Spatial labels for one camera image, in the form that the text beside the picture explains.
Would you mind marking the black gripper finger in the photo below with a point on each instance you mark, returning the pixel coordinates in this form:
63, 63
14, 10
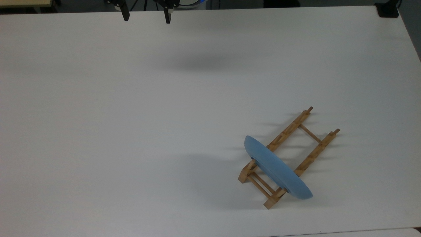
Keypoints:
168, 14
124, 11

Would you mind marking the blue round plate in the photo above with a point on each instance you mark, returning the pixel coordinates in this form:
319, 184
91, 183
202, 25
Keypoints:
276, 164

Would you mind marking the wooden plate rack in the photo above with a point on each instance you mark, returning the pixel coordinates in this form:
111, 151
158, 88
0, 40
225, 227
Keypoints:
324, 141

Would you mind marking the light wooden desk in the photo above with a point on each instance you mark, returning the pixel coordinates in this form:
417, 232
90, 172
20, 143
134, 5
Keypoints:
23, 2

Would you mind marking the black clamp camera stand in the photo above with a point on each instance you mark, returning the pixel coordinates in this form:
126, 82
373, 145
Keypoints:
388, 10

